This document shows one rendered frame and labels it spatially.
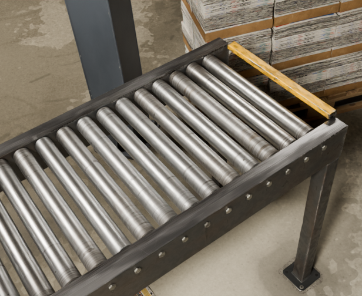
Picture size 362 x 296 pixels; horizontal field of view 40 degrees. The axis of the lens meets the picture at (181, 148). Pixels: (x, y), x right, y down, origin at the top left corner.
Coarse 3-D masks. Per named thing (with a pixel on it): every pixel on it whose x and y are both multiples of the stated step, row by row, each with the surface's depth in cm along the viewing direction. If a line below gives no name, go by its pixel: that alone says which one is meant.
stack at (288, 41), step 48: (192, 0) 198; (240, 0) 186; (288, 0) 192; (336, 0) 199; (192, 48) 221; (288, 48) 210; (336, 48) 218; (240, 96) 222; (288, 96) 230; (336, 96) 239
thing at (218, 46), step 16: (208, 48) 160; (224, 48) 161; (176, 64) 155; (144, 80) 151; (192, 80) 161; (112, 96) 146; (128, 96) 148; (80, 112) 143; (96, 112) 144; (144, 112) 156; (48, 128) 139; (0, 144) 136; (16, 144) 135; (32, 144) 136; (0, 192) 139
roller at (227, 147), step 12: (156, 84) 149; (168, 96) 146; (180, 96) 145; (180, 108) 142; (192, 108) 141; (192, 120) 138; (204, 120) 137; (204, 132) 135; (216, 132) 133; (216, 144) 132; (228, 144) 130; (228, 156) 129; (240, 156) 127; (240, 168) 126
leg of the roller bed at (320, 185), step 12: (324, 168) 140; (336, 168) 144; (312, 180) 148; (324, 180) 144; (312, 192) 152; (324, 192) 149; (312, 204) 155; (324, 204) 155; (312, 216) 158; (312, 228) 162; (300, 240) 172; (312, 240) 168; (300, 252) 177; (312, 252) 175; (300, 264) 181; (312, 264) 183; (300, 276) 186
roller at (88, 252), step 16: (16, 160) 133; (32, 160) 131; (32, 176) 127; (48, 192) 123; (48, 208) 121; (64, 208) 119; (64, 224) 116; (80, 224) 116; (80, 240) 112; (80, 256) 111; (96, 256) 109
